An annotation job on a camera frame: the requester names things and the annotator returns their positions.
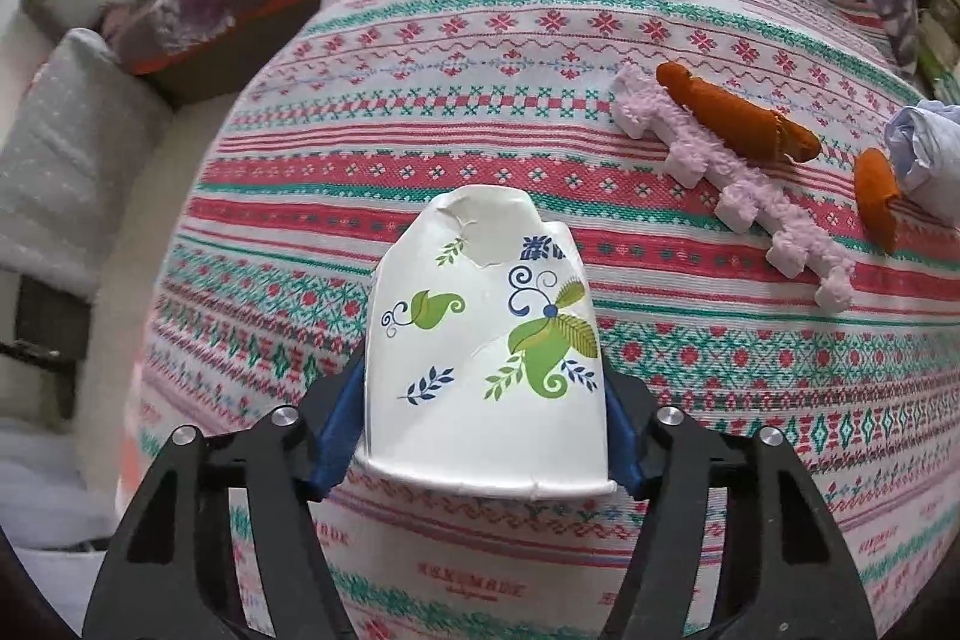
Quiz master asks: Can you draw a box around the long orange peel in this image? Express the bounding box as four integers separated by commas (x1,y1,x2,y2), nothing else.
656,61,822,163

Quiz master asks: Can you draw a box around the grey dotted cushion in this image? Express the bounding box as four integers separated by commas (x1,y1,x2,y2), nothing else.
0,26,173,296

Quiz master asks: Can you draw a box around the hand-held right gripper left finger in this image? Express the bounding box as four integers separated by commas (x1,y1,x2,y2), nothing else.
84,359,368,640

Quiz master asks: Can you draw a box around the leaf print paper cup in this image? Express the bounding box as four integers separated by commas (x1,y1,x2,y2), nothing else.
352,184,620,502

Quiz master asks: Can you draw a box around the crumpled grey plastic bag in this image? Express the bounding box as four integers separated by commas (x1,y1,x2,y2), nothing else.
883,98,960,214

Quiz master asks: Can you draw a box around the small orange peel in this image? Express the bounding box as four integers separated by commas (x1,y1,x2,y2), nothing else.
855,149,901,255

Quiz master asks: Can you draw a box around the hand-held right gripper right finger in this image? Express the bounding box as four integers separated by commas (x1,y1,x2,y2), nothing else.
600,370,878,640

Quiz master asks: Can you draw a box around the patterned striped tablecloth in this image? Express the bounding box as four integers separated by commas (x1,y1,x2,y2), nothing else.
127,0,960,640

